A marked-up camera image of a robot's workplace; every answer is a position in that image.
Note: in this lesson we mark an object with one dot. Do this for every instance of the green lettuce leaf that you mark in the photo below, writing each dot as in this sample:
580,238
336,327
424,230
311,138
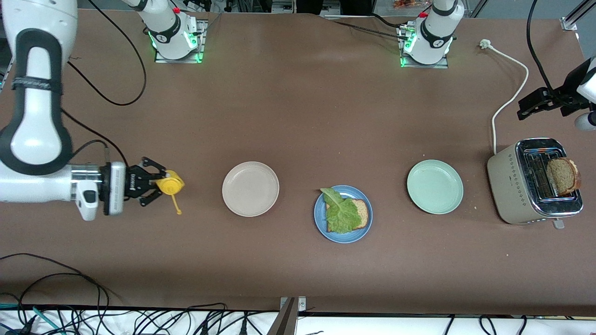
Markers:
342,216

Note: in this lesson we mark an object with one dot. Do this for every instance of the aluminium frame profile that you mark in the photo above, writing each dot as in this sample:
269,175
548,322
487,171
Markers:
570,21

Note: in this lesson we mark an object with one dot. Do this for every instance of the beige chrome toaster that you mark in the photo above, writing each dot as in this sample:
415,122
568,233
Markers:
510,186

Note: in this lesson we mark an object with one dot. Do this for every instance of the brown table cover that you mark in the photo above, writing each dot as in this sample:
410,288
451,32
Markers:
298,116

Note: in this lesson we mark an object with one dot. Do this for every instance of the blue round plate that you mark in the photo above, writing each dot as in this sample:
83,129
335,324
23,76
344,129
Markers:
342,238

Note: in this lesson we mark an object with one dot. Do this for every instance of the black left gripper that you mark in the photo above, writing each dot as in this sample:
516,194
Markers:
569,87

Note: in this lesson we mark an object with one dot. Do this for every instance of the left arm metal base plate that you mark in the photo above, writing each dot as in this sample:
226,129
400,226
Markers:
440,65

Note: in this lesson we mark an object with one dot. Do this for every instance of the green round plate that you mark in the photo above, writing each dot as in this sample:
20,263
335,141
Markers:
435,186

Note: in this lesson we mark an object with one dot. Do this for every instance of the aluminium post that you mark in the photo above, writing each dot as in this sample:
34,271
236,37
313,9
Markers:
285,321

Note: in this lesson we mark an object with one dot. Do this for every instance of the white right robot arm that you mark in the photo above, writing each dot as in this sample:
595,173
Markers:
37,139

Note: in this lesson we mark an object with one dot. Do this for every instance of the small metal bracket plate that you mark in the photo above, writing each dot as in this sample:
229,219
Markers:
301,304

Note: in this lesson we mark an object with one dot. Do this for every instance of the slanted aluminium strut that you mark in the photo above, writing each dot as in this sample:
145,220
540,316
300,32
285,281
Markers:
477,8

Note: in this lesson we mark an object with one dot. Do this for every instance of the yellow mustard squeeze bottle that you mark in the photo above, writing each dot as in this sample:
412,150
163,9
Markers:
170,184

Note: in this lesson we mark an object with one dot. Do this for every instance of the black power plug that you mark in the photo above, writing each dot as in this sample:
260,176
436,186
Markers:
203,328
243,326

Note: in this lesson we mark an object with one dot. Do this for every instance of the orange package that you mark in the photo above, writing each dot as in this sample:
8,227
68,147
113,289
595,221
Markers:
405,3

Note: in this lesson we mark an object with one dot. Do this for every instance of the beige round plate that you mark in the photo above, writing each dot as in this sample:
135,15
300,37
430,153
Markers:
250,188

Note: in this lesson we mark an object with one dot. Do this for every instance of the brown bread slice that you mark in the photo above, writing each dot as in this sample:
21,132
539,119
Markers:
363,214
563,177

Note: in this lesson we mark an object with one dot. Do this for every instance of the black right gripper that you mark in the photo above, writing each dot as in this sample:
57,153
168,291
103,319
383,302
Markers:
132,182

